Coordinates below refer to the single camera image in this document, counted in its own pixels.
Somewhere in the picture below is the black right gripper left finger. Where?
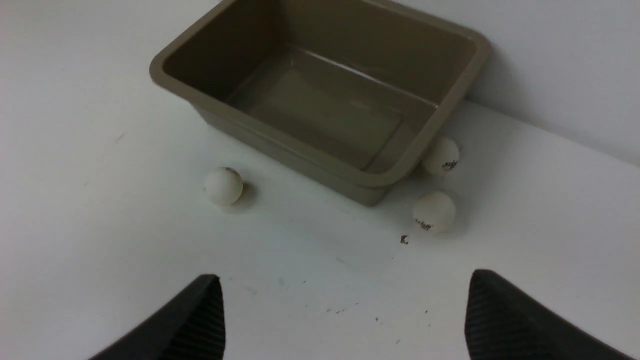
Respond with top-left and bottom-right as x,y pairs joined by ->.
92,274 -> 226,360

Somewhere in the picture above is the white ball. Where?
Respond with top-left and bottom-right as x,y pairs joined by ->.
203,167 -> 244,207
413,191 -> 457,234
420,137 -> 460,176

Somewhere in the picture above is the tan plastic bin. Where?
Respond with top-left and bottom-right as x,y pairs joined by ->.
149,0 -> 493,207

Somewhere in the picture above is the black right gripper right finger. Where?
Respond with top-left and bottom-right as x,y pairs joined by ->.
464,269 -> 629,360

